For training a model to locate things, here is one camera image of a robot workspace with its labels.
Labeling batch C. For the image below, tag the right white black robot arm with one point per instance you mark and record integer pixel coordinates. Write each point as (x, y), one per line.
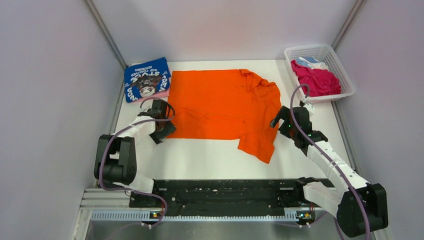
(358, 206)

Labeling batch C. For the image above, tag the white light blue t shirt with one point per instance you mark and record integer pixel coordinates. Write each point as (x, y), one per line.
(311, 62)

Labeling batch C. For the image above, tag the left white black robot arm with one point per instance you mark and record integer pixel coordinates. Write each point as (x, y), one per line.
(116, 163)

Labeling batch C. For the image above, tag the aluminium rail frame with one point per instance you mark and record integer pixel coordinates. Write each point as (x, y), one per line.
(100, 205)

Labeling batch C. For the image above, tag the magenta t shirt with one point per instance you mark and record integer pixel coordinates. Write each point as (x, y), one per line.
(321, 82)

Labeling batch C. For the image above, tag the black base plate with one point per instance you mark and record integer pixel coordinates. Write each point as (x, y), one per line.
(223, 198)

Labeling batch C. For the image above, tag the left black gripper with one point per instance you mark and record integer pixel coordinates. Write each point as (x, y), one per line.
(169, 128)

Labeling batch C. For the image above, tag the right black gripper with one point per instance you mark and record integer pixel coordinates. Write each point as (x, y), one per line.
(283, 113)

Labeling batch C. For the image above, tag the folded blue printed t shirt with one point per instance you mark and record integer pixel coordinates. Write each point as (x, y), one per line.
(145, 78)

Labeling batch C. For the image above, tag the orange t shirt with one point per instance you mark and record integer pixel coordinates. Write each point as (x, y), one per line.
(232, 104)

